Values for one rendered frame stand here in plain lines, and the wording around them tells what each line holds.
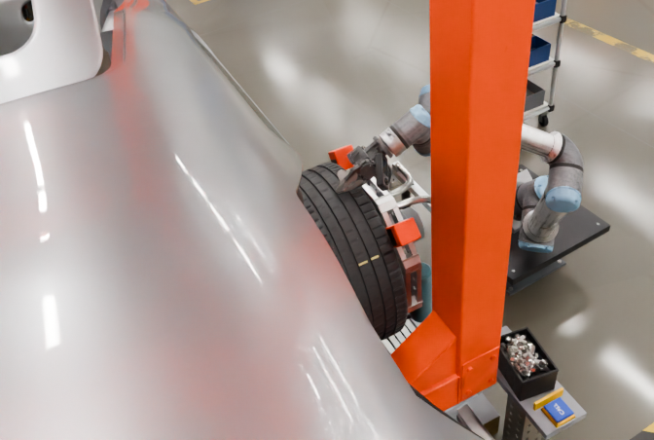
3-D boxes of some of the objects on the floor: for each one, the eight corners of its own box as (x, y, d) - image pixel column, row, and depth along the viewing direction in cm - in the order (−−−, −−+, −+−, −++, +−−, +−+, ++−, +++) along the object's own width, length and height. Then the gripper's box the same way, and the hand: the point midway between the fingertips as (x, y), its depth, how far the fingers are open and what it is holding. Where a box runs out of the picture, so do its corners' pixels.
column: (501, 442, 257) (509, 383, 231) (522, 430, 260) (531, 371, 233) (518, 462, 250) (527, 404, 223) (538, 451, 253) (550, 391, 226)
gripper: (383, 144, 208) (334, 185, 211) (373, 130, 201) (320, 172, 204) (397, 161, 203) (345, 202, 206) (386, 147, 196) (333, 191, 199)
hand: (341, 191), depth 203 cm, fingers closed
